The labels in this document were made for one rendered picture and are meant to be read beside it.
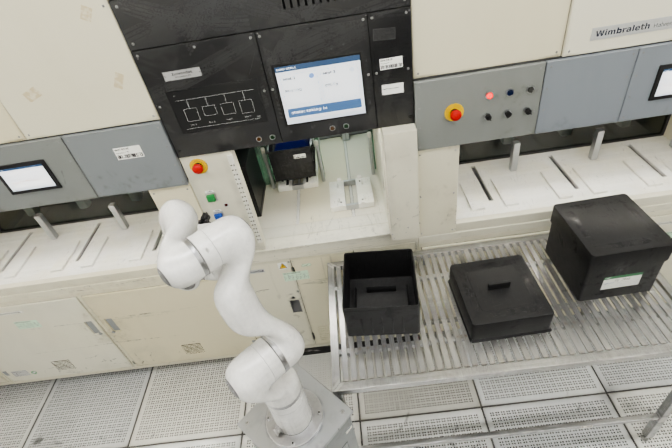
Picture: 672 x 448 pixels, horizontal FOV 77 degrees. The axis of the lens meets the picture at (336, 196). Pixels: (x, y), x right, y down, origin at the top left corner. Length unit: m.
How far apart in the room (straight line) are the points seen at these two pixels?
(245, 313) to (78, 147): 0.96
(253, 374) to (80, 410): 1.89
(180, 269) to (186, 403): 1.75
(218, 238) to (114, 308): 1.46
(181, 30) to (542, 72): 1.18
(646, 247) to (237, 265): 1.35
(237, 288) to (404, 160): 0.81
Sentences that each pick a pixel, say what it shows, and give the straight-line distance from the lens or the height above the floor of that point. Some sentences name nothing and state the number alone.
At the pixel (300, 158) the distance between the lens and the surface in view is 2.09.
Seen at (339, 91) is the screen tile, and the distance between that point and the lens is 1.47.
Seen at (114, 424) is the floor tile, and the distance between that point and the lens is 2.82.
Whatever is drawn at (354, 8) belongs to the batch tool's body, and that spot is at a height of 1.82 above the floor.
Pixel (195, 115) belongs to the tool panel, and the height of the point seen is 1.56.
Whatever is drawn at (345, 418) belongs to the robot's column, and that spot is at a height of 0.76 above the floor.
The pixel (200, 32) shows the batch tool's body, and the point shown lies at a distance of 1.44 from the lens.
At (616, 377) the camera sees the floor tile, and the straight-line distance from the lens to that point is 2.65.
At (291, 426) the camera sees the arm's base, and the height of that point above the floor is 0.83.
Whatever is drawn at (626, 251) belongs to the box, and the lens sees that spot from 1.73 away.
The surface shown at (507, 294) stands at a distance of 1.69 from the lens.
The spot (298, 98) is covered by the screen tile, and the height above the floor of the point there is 1.56.
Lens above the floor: 2.17
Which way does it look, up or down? 38 degrees down
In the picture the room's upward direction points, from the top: 10 degrees counter-clockwise
